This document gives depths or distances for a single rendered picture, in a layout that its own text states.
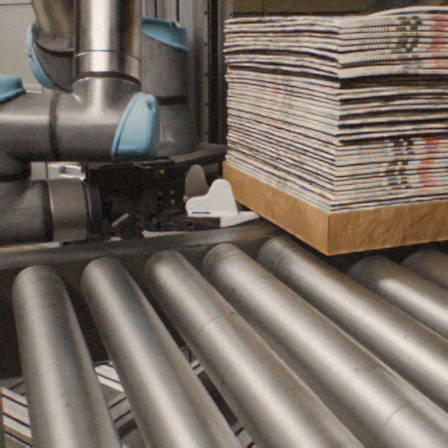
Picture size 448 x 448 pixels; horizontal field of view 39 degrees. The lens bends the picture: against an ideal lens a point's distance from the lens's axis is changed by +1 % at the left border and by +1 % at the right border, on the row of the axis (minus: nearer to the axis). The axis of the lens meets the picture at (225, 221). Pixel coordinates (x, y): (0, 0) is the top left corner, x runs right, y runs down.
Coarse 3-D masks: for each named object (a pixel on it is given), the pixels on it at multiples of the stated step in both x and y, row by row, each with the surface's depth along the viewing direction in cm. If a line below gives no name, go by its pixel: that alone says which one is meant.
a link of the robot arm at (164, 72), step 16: (144, 32) 105; (160, 32) 106; (176, 32) 107; (144, 48) 106; (160, 48) 106; (176, 48) 108; (144, 64) 107; (160, 64) 107; (176, 64) 108; (144, 80) 108; (160, 80) 108; (176, 80) 109; (160, 96) 108
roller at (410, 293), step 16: (320, 256) 70; (336, 256) 68; (352, 256) 66; (368, 256) 65; (352, 272) 65; (368, 272) 63; (384, 272) 61; (400, 272) 60; (368, 288) 62; (384, 288) 60; (400, 288) 58; (416, 288) 57; (432, 288) 56; (400, 304) 57; (416, 304) 56; (432, 304) 54; (416, 320) 55; (432, 320) 54
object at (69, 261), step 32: (0, 256) 65; (32, 256) 65; (64, 256) 65; (96, 256) 65; (128, 256) 66; (192, 256) 68; (256, 256) 71; (0, 288) 62; (0, 320) 63; (0, 352) 63; (96, 352) 67
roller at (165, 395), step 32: (96, 288) 58; (128, 288) 56; (96, 320) 55; (128, 320) 50; (160, 320) 52; (128, 352) 46; (160, 352) 45; (128, 384) 44; (160, 384) 41; (192, 384) 41; (160, 416) 38; (192, 416) 37
